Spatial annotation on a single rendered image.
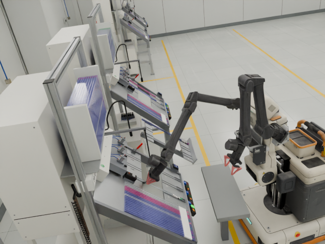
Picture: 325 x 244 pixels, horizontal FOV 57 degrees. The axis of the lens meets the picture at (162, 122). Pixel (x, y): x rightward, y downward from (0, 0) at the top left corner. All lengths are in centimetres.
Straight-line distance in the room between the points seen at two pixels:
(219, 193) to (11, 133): 159
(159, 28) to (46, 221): 823
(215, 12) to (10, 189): 869
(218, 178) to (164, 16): 740
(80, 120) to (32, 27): 344
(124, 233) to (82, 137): 93
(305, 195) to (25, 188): 190
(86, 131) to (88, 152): 13
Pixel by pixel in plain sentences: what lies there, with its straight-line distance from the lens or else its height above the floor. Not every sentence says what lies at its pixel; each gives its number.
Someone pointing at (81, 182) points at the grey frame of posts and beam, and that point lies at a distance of 155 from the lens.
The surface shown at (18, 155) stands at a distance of 157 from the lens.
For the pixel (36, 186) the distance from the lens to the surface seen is 166.
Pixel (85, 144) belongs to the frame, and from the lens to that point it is 159.
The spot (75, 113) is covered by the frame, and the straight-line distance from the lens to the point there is 150.
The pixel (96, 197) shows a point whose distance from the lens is 173.
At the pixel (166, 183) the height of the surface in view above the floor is 83.
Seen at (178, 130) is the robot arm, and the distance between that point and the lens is 202.
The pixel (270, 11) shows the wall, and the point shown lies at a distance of 1031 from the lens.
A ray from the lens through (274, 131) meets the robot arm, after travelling 202.
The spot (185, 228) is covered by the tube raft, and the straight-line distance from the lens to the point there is 202.
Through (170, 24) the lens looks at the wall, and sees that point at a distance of 955.
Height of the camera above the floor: 230
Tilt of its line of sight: 30 degrees down
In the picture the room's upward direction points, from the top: 8 degrees counter-clockwise
